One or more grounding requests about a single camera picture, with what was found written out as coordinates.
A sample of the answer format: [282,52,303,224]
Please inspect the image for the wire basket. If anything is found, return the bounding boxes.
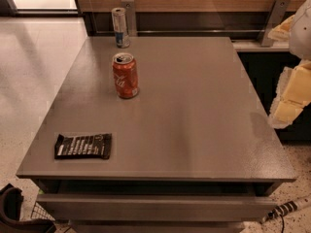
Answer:
[30,203,54,220]

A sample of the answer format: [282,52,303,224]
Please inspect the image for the striped cable on floor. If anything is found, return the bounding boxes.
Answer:
[260,193,311,225]

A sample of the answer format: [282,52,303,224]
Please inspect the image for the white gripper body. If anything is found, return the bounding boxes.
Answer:
[289,0,311,60]

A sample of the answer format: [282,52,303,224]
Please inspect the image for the black snack wrapper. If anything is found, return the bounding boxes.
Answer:
[54,134,112,160]

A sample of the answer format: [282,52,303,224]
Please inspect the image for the left metal wall bracket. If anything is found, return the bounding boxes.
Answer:
[121,0,138,37]

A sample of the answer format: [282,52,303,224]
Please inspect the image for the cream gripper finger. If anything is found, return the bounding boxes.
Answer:
[268,16,294,42]
[268,60,311,129]

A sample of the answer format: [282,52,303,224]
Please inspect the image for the grey cabinet with drawers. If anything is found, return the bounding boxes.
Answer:
[17,37,295,233]

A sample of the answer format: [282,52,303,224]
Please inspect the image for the right metal wall bracket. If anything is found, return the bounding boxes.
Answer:
[258,0,291,48]

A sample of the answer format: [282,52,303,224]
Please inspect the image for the red coke can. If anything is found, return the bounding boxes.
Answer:
[112,52,139,99]

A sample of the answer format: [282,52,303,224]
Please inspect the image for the silver blue energy drink can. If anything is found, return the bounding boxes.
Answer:
[112,7,130,49]

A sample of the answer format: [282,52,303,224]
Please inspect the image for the metal wall bracket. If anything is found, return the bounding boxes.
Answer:
[121,0,138,37]
[258,0,291,48]

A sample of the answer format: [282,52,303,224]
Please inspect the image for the black chair base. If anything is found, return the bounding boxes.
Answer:
[0,183,56,233]

